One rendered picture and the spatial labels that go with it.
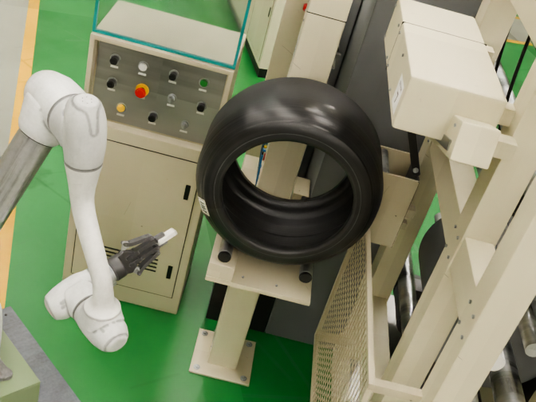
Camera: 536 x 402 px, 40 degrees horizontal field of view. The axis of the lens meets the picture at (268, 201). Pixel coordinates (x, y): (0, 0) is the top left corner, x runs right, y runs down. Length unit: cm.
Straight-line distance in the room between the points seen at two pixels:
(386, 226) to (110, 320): 111
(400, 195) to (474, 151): 86
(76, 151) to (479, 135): 99
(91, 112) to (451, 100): 89
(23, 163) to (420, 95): 105
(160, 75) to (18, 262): 126
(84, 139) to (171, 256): 150
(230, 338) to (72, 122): 159
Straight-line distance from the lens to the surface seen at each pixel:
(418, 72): 189
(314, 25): 246
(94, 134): 191
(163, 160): 306
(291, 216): 269
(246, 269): 262
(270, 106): 223
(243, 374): 336
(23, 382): 225
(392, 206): 270
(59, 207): 407
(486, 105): 191
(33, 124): 204
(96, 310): 213
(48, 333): 340
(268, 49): 578
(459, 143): 183
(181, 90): 295
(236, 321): 317
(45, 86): 204
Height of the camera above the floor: 245
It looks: 33 degrees down
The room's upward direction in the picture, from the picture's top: 17 degrees clockwise
